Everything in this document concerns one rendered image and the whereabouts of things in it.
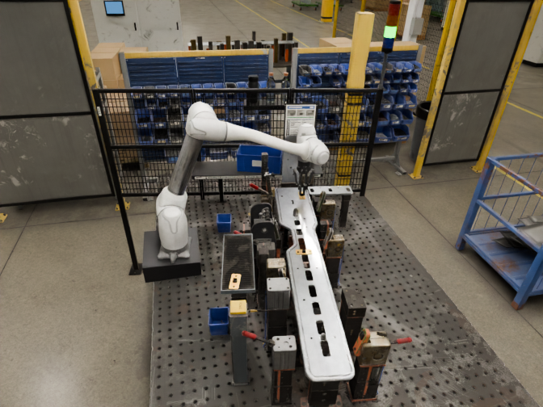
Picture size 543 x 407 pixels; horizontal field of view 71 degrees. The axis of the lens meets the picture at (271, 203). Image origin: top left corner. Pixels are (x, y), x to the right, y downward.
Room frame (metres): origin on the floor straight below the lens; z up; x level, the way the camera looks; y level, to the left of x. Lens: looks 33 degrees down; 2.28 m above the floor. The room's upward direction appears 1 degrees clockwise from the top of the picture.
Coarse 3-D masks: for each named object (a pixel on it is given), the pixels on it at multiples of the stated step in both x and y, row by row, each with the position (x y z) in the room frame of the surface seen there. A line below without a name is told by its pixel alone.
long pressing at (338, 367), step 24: (288, 192) 2.12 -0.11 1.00; (288, 216) 1.85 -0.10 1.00; (312, 216) 1.85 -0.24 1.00; (312, 240) 1.63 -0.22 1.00; (288, 264) 1.43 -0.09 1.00; (312, 264) 1.44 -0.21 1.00; (312, 312) 1.13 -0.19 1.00; (336, 312) 1.14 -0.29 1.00; (312, 336) 1.01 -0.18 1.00; (336, 336) 1.01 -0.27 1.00; (312, 360) 0.90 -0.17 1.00; (336, 360) 0.90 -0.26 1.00
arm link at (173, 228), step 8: (168, 208) 1.77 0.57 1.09; (176, 208) 1.77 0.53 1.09; (160, 216) 1.73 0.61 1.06; (168, 216) 1.70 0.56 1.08; (176, 216) 1.71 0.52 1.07; (184, 216) 1.76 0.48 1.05; (160, 224) 1.70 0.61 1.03; (168, 224) 1.68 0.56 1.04; (176, 224) 1.69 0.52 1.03; (184, 224) 1.72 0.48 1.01; (160, 232) 1.70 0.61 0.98; (168, 232) 1.67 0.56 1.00; (176, 232) 1.68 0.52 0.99; (184, 232) 1.71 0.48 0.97; (168, 240) 1.67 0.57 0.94; (176, 240) 1.68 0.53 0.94; (184, 240) 1.71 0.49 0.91; (168, 248) 1.68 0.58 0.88; (176, 248) 1.68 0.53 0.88
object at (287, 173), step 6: (288, 138) 2.26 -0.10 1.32; (294, 138) 2.26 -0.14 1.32; (288, 156) 2.26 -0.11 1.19; (294, 156) 2.26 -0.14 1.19; (282, 162) 2.25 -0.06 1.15; (288, 162) 2.26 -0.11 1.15; (294, 162) 2.26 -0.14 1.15; (282, 168) 2.25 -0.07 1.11; (288, 168) 2.26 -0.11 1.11; (294, 168) 2.26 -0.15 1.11; (282, 174) 2.25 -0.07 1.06; (288, 174) 2.26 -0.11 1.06; (282, 180) 2.25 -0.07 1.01; (288, 180) 2.26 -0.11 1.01; (294, 180) 2.26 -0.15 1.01
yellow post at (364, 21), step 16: (368, 16) 2.61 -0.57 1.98; (368, 32) 2.61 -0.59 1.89; (352, 48) 2.66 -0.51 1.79; (368, 48) 2.62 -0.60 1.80; (352, 64) 2.62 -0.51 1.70; (352, 80) 2.61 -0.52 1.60; (352, 96) 2.61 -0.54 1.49; (352, 112) 2.61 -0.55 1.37; (352, 128) 2.61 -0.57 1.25; (336, 176) 2.65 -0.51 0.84
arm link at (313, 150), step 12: (228, 132) 1.81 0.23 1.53; (240, 132) 1.84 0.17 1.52; (252, 132) 1.86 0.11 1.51; (264, 144) 1.84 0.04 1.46; (276, 144) 1.82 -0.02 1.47; (288, 144) 1.81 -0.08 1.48; (300, 144) 1.83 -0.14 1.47; (312, 144) 1.82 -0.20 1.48; (312, 156) 1.78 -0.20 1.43; (324, 156) 1.77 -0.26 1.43
